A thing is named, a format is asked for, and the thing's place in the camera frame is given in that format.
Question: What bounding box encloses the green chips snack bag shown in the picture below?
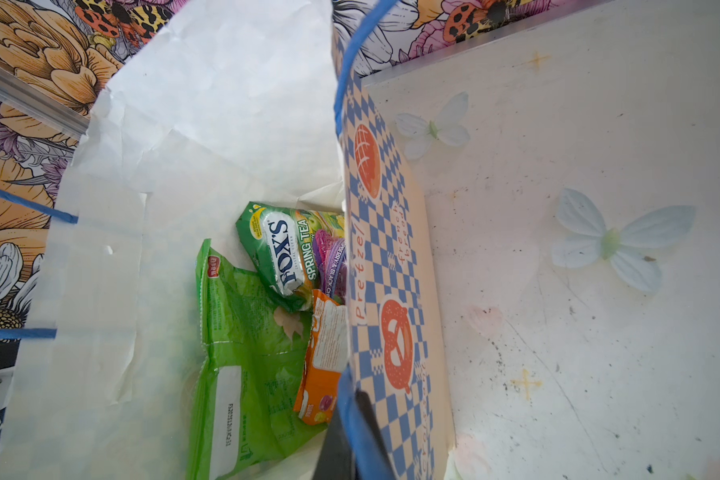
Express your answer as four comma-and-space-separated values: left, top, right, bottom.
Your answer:
186, 240, 326, 479

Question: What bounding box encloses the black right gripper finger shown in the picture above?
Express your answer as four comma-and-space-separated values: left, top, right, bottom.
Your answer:
312, 390, 395, 480

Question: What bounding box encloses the blue checkered paper bag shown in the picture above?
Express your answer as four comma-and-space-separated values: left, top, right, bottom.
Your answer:
0, 1, 454, 479

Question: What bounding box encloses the green Fox's candy bag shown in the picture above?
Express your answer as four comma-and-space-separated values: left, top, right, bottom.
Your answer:
235, 201, 344, 312

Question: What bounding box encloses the orange white snack bag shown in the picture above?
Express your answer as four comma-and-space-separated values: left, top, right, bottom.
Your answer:
293, 290, 349, 425

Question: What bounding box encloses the aluminium corner post left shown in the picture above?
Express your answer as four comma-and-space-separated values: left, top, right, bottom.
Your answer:
0, 68, 89, 139

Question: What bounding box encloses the purple Fox's candy bag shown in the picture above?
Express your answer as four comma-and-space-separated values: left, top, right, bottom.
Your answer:
312, 230, 348, 304

